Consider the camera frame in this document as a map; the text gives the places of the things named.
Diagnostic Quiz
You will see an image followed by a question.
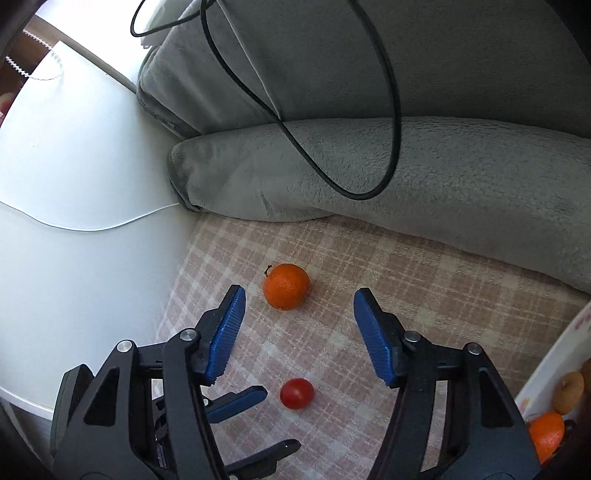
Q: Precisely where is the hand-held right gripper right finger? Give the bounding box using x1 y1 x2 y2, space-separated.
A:
353 287 542 480

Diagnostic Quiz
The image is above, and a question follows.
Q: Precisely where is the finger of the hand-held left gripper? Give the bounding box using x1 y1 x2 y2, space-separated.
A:
203 386 269 424
226 439 302 480

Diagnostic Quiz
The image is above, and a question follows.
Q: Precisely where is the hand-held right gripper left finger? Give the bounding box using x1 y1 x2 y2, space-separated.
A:
53 285 247 480

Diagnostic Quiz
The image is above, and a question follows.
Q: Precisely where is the large red cherry tomato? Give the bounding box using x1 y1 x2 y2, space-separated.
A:
280 378 315 411

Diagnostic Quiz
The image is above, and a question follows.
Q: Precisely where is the tangerine with stem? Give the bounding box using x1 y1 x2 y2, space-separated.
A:
263 263 311 311

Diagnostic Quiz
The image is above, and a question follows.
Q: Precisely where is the white floral bowl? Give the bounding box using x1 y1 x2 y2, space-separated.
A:
515 300 591 462

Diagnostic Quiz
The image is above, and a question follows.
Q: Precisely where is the large brown kiwi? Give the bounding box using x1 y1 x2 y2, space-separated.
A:
553 371 585 415

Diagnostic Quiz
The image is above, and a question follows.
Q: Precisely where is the pink plaid bed sheet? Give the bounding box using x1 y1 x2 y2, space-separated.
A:
154 210 591 480

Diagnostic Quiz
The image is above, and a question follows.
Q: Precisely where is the rolled grey fleece blanket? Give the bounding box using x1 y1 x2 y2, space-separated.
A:
167 116 591 296

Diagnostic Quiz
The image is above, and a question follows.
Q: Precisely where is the large orange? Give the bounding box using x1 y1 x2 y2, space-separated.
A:
527 412 565 463

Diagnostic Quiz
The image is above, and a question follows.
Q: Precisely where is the white side table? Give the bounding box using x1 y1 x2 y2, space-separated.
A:
0 39 199 416

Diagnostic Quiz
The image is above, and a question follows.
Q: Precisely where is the grey fleece cushion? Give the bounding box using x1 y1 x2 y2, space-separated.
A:
137 0 591 139

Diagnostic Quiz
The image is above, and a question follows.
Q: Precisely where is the black cable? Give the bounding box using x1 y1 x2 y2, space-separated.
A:
130 0 402 200

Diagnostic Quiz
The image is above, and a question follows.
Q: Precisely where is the thin white cable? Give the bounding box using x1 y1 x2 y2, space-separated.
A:
0 199 181 232

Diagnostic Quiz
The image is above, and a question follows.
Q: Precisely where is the white bead chain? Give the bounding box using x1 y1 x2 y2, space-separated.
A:
4 28 63 81

